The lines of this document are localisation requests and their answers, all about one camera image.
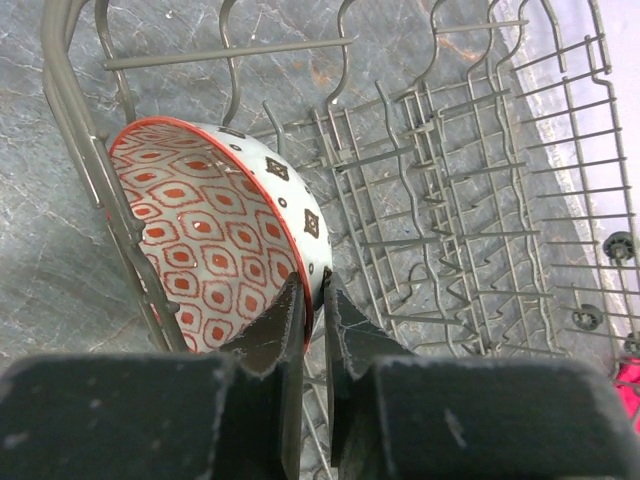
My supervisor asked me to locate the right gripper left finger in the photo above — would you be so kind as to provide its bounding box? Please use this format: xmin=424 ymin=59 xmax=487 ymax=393
xmin=214 ymin=273 xmax=305 ymax=479

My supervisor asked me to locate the grey wire dish rack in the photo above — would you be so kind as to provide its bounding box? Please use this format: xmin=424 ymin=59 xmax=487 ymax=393
xmin=39 ymin=0 xmax=640 ymax=480

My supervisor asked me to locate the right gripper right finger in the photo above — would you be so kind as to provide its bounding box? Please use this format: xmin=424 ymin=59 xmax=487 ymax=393
xmin=323 ymin=270 xmax=413 ymax=479

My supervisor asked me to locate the red diamond pattern bowl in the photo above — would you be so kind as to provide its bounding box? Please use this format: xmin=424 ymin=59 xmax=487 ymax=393
xmin=110 ymin=116 xmax=333 ymax=353

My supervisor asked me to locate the pink cloth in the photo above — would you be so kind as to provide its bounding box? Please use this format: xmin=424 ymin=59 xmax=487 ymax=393
xmin=614 ymin=357 xmax=639 ymax=432

